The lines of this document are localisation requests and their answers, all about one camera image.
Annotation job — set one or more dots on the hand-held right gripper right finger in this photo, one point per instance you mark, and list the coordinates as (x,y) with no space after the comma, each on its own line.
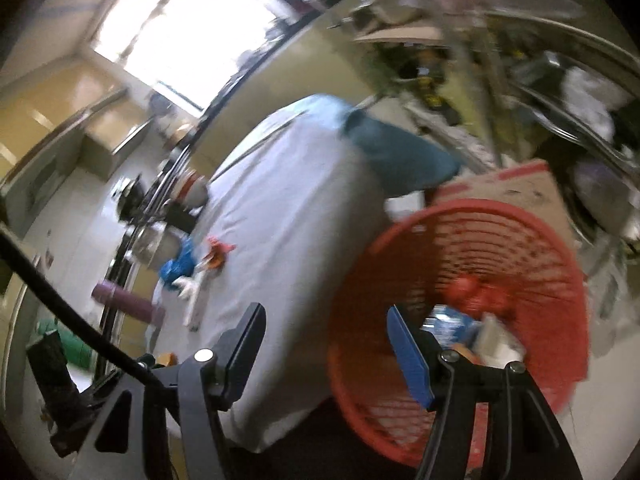
(410,355)

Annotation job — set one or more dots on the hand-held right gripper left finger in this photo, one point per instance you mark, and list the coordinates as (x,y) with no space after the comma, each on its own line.
(242,345)

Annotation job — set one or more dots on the blue plastic bag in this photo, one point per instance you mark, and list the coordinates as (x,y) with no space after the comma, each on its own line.
(177,262)

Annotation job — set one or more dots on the red plastic basket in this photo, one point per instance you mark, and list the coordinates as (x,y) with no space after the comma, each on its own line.
(550,270)

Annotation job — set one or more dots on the green thermos jug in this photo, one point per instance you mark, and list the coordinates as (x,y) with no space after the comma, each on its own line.
(75,350)

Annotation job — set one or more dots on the white plastic wrapper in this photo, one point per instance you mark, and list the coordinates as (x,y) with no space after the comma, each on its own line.
(192,295)

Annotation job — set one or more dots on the white carton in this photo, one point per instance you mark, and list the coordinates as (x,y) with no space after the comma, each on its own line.
(495,340)

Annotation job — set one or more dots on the red and white wrapper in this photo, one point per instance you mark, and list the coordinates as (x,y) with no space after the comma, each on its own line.
(217,255)

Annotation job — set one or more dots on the purple thermos bottle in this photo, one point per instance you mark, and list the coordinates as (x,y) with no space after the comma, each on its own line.
(130,305)

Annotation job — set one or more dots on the covered metal bowl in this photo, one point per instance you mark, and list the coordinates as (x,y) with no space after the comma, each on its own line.
(155,245)

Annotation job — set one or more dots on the black container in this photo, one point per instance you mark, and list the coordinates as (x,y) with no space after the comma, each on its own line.
(182,217)

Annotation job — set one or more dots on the round table with grey cloth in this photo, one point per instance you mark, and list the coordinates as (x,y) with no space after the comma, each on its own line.
(290,210)

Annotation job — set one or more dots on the stack of red white bowls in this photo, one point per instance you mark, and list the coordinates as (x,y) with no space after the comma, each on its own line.
(192,189)

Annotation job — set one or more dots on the black wok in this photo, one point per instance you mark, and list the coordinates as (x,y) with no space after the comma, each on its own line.
(130,195)

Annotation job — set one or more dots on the cardboard box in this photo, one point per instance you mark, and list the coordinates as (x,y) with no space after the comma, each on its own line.
(525,185)

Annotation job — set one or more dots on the metal shelf rack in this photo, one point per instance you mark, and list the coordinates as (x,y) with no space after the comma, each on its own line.
(492,85)

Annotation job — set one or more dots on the window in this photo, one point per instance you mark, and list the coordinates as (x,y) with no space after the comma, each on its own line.
(185,25)

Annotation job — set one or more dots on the yellow wall cabinets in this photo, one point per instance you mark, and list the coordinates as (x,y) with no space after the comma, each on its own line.
(60,105)

